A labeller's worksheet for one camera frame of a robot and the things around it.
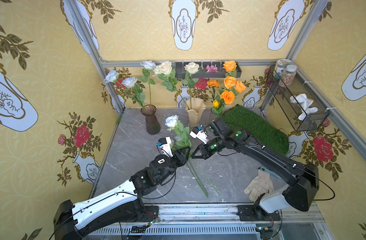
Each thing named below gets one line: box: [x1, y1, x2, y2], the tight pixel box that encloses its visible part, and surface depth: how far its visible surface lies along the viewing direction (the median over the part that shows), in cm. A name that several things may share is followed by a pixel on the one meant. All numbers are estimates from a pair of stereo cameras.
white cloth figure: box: [289, 93, 319, 121], surface depth 73 cm
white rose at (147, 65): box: [139, 60, 156, 106], surface depth 86 cm
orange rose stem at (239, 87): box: [231, 80, 246, 100], surface depth 84 cm
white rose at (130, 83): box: [122, 77, 146, 109], surface depth 84 cm
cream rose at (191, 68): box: [181, 62, 200, 110], surface depth 83 cm
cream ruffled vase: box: [185, 97, 207, 127], surface depth 99 cm
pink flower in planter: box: [205, 64, 219, 73], surface depth 90 cm
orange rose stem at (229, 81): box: [223, 75, 237, 89], surface depth 81 cm
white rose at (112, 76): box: [104, 70, 146, 106], surface depth 82 cm
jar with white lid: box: [278, 64, 297, 88], surface depth 82 cm
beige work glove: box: [244, 169, 274, 201], surface depth 83 cm
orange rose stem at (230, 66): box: [222, 60, 237, 78], surface depth 84 cm
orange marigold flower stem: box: [207, 79, 220, 101], surface depth 89 cm
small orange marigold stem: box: [220, 90, 235, 114], surface depth 80 cm
